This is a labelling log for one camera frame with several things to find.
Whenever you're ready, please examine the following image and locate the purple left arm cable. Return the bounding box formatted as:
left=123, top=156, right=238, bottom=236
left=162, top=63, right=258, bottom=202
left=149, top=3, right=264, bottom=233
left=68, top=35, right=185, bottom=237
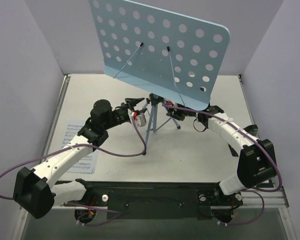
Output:
left=0, top=112, right=149, bottom=228

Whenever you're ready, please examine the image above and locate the sheet music page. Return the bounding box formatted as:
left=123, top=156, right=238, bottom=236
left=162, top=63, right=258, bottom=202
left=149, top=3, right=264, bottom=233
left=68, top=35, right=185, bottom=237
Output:
left=64, top=119, right=99, bottom=175

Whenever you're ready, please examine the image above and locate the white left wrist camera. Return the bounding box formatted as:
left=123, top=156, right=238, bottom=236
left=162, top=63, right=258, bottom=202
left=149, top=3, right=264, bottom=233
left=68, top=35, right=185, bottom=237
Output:
left=130, top=111, right=147, bottom=128

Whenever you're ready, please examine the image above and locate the black metronome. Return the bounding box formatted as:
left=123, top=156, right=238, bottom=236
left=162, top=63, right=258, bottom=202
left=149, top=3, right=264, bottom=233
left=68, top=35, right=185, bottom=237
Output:
left=228, top=124, right=260, bottom=158

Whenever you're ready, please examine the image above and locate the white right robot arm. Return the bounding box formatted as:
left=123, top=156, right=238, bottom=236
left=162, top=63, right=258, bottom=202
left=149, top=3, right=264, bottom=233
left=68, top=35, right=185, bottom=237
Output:
left=163, top=103, right=282, bottom=205

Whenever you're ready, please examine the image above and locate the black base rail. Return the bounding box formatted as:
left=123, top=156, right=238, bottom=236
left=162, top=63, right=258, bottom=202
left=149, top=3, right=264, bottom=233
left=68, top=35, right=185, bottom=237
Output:
left=75, top=179, right=243, bottom=220

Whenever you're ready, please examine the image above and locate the light blue music stand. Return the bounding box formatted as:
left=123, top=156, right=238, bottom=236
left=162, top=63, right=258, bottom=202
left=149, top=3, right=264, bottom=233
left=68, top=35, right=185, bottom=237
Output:
left=88, top=0, right=232, bottom=156

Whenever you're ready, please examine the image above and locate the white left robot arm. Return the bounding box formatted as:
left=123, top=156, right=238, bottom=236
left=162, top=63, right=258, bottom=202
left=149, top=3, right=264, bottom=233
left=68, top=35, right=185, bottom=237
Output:
left=12, top=97, right=146, bottom=219

